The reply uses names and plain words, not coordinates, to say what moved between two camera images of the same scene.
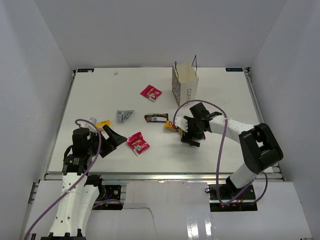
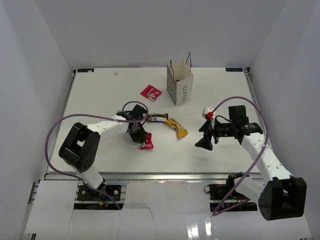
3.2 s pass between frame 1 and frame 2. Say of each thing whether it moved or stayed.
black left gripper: moved
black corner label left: stayed
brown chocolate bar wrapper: stayed
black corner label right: stayed
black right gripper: moved
